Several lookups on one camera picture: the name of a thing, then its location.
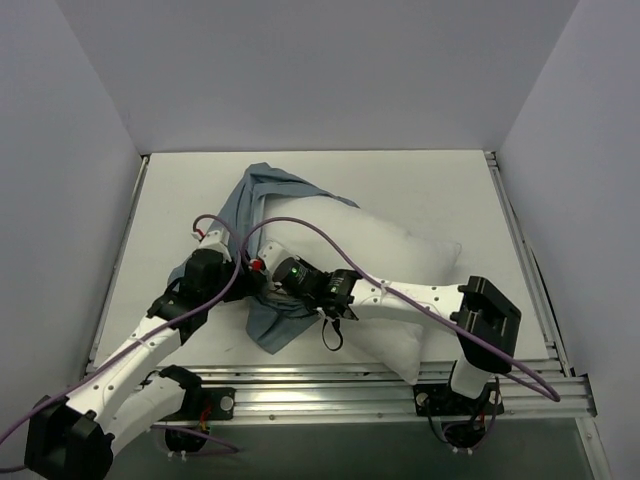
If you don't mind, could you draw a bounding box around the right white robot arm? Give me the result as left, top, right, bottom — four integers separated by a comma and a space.
271, 257, 521, 413

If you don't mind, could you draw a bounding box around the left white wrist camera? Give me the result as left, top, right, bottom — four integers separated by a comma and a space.
193, 229, 231, 263

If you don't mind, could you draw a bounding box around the aluminium mounting rail frame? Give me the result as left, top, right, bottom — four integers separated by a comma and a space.
90, 150, 610, 479

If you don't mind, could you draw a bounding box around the blue-grey pillowcase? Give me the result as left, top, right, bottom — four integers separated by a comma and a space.
167, 161, 361, 356

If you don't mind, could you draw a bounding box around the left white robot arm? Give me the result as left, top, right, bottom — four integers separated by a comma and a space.
24, 247, 242, 479

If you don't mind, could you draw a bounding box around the black short cable loop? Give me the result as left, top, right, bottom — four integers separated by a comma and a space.
319, 314, 346, 352

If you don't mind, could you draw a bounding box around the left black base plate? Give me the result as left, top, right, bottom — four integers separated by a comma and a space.
160, 387, 236, 423

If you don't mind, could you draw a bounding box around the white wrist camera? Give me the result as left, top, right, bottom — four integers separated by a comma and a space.
193, 229, 231, 263
249, 240, 292, 279

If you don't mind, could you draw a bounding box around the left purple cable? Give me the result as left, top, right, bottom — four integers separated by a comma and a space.
0, 213, 251, 471

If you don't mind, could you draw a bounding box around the white pillow insert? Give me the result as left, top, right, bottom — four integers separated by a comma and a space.
249, 195, 464, 386

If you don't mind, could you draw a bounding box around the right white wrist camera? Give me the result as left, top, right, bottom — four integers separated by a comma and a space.
249, 240, 292, 279

